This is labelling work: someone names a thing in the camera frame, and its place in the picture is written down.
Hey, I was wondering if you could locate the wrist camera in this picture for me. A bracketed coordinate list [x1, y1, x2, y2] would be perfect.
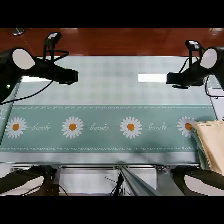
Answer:
[43, 31, 70, 62]
[179, 39, 205, 74]

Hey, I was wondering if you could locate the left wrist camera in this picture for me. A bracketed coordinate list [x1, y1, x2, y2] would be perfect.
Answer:
[43, 31, 70, 62]

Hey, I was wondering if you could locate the beige garment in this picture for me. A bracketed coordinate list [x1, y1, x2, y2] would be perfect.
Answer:
[191, 119, 224, 177]

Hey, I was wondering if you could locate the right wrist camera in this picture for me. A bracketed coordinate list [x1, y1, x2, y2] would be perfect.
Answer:
[179, 39, 205, 74]

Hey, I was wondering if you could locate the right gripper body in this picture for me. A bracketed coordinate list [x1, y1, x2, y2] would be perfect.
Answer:
[165, 70, 193, 89]

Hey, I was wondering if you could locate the silver frame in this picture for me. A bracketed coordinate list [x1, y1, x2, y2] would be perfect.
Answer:
[0, 161, 224, 197]

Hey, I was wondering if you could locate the black cable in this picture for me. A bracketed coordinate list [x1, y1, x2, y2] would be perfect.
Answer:
[204, 75, 224, 100]
[104, 171, 126, 197]
[0, 78, 57, 106]

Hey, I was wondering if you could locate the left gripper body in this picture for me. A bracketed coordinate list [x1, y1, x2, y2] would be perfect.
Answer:
[54, 67, 80, 86]

